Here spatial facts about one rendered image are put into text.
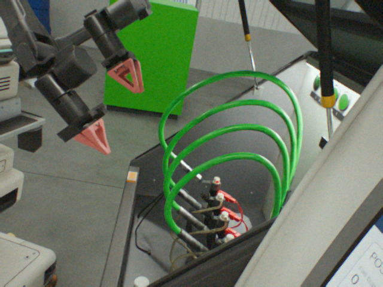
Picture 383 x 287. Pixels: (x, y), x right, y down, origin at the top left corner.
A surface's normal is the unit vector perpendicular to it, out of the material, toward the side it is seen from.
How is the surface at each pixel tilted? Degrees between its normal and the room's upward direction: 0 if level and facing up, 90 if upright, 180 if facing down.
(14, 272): 0
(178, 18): 90
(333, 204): 76
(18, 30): 71
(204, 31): 90
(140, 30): 90
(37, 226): 0
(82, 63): 44
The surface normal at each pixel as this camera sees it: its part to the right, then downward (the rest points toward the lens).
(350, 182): -0.91, -0.35
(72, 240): 0.18, -0.89
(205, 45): -0.06, 0.40
